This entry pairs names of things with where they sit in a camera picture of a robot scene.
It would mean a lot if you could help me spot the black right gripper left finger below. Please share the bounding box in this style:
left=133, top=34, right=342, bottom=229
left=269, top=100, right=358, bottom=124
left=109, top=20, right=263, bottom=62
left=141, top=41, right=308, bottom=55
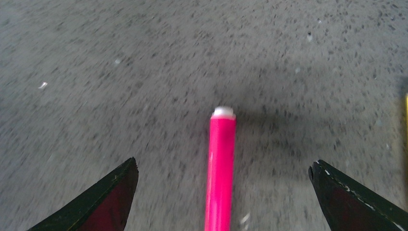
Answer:
left=31, top=157, right=139, bottom=231

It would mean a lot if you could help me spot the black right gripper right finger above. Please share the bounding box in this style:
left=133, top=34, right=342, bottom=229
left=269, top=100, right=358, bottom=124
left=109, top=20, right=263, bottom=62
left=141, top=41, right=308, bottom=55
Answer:
left=308, top=160, right=408, bottom=231

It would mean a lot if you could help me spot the pink marker pen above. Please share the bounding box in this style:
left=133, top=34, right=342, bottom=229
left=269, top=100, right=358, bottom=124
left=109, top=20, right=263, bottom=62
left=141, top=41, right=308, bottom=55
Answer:
left=204, top=106, right=236, bottom=231

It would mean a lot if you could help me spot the yellow marker pen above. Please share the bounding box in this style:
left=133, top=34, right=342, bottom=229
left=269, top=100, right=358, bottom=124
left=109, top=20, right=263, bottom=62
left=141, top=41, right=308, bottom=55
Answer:
left=404, top=93, right=408, bottom=150

